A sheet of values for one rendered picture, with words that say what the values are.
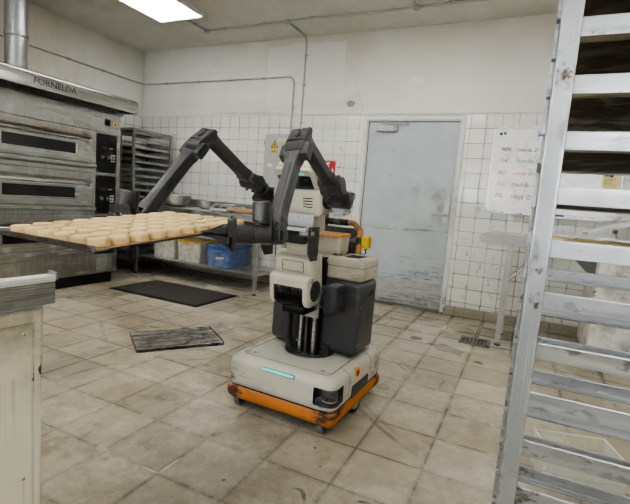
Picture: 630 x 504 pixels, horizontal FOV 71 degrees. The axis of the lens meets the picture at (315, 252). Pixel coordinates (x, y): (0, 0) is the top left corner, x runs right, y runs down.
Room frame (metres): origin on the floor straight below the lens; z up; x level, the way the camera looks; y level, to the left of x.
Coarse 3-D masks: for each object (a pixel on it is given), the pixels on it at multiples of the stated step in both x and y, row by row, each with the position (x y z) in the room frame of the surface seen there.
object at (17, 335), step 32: (0, 320) 0.81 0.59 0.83; (32, 320) 0.87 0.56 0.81; (0, 352) 0.81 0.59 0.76; (32, 352) 0.87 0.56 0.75; (0, 384) 0.81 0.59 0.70; (32, 384) 0.87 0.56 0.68; (0, 416) 0.81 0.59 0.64; (32, 416) 0.87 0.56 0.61; (0, 448) 0.81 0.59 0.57; (32, 448) 0.87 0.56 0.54; (0, 480) 0.81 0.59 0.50; (32, 480) 0.87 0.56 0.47
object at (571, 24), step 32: (576, 0) 0.73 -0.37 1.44; (576, 32) 0.73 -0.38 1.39; (576, 64) 0.73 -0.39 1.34; (544, 160) 0.73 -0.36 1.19; (544, 192) 0.73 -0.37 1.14; (544, 224) 0.73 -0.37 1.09; (544, 256) 0.73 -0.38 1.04; (544, 288) 0.72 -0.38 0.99; (512, 384) 0.74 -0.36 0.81; (512, 416) 0.73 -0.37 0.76; (512, 448) 0.73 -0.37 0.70; (512, 480) 0.73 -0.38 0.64
